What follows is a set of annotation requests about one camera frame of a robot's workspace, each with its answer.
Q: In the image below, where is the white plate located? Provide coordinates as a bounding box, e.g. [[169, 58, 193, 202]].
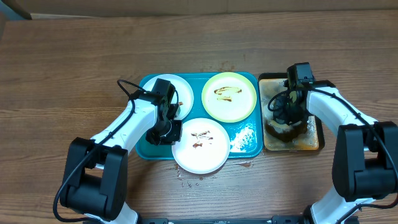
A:
[[140, 74, 194, 120], [172, 118, 230, 174]]

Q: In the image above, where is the black baking tray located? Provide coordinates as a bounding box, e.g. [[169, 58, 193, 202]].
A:
[[258, 73, 325, 152]]

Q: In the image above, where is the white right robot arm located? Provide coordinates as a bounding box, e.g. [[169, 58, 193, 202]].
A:
[[267, 86, 397, 223]]

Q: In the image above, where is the yellow plate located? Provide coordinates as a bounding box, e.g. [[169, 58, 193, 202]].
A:
[[201, 72, 257, 123]]

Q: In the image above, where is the green yellow sponge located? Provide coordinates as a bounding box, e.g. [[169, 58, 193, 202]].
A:
[[267, 120, 307, 134]]

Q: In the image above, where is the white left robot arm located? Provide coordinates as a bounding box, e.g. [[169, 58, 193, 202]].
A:
[[53, 98, 182, 223]]

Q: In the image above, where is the teal plastic tray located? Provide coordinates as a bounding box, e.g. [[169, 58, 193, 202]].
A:
[[136, 72, 263, 160]]

